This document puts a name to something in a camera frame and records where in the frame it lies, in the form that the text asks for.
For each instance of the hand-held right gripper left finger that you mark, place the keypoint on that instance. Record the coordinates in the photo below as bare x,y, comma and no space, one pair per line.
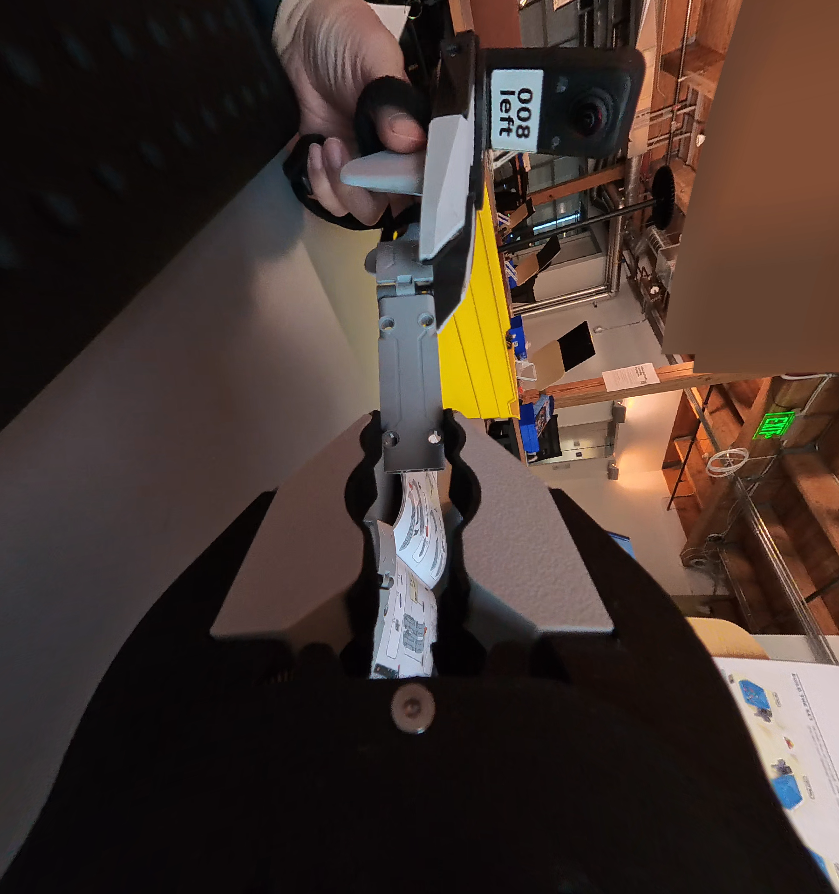
293,559

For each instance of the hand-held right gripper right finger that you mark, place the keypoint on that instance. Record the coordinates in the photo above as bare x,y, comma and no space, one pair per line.
531,559

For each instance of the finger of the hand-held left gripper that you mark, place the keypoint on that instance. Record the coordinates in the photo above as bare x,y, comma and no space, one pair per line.
458,279
447,188

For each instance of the grey curved toy panel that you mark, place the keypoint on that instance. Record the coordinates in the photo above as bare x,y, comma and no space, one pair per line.
398,262

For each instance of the grey toy panel with holes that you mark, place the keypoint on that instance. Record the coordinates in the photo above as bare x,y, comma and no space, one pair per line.
409,377

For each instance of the grey desk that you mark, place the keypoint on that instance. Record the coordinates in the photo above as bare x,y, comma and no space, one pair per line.
147,454

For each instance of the printed task instruction sheet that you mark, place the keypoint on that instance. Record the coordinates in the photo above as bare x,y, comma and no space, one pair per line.
810,754

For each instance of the person's left hand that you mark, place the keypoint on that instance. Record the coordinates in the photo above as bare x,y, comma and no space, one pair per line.
328,56

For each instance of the yellow plastic bin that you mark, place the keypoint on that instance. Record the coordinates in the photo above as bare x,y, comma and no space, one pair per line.
482,335

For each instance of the cardboard box with black flap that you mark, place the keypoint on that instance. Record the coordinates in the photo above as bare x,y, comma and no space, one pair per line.
562,356

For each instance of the open instruction booklet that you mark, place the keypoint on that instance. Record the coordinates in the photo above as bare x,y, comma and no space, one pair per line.
412,614

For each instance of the white paper notice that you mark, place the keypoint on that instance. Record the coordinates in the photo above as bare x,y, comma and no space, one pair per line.
631,377

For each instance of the green exit sign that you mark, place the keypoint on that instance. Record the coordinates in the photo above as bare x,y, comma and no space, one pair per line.
774,424

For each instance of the black perforated chair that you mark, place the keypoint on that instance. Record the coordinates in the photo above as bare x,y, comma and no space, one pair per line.
112,174

